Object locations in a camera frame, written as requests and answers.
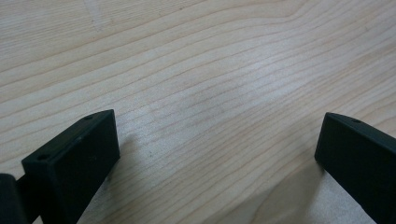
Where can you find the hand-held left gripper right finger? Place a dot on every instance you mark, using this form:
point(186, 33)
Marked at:
point(358, 152)

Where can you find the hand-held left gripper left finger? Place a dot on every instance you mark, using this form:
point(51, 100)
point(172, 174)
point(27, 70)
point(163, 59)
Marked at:
point(73, 161)

